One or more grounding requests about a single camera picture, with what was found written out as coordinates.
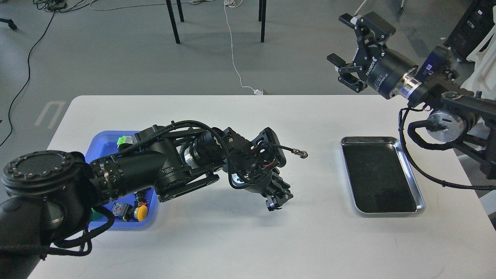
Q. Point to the black push button switch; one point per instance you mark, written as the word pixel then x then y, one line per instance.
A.
pixel 140 199

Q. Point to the black equipment case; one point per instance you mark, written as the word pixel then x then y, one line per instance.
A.
pixel 472 28

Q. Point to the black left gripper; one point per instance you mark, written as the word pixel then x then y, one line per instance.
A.
pixel 274 189

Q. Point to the white office chair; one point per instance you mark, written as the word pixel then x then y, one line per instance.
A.
pixel 484 56

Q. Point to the green mushroom push button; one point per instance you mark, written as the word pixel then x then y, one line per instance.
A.
pixel 98 214

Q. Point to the green terminal push button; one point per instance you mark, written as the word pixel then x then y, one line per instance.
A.
pixel 124 142

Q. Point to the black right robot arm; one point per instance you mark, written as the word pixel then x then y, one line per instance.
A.
pixel 440 115

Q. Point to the silver metal tray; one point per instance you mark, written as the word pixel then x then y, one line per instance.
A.
pixel 380 177

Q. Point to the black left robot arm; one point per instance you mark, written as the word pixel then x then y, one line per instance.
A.
pixel 56 203

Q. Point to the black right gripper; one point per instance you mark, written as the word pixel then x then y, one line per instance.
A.
pixel 385 71

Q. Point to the yellow push button switch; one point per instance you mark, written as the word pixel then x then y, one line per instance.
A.
pixel 127 212

